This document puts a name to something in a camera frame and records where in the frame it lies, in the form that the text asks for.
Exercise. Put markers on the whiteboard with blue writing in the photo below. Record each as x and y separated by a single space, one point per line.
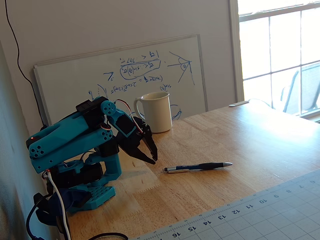
75 75

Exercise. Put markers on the dark blue ballpoint pen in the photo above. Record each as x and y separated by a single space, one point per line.
200 166

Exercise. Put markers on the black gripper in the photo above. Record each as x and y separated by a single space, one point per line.
137 144

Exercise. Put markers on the white framed window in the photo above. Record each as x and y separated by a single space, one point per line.
269 50

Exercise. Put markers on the blue table clamp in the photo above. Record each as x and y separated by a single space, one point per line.
72 198

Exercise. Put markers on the grey gridded cutting mat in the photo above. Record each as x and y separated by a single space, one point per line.
275 212

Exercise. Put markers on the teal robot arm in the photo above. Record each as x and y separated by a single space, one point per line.
67 130

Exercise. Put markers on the outdoor patio chair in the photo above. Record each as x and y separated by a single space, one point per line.
310 82

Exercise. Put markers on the white ceramic mug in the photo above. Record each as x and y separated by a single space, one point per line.
157 112

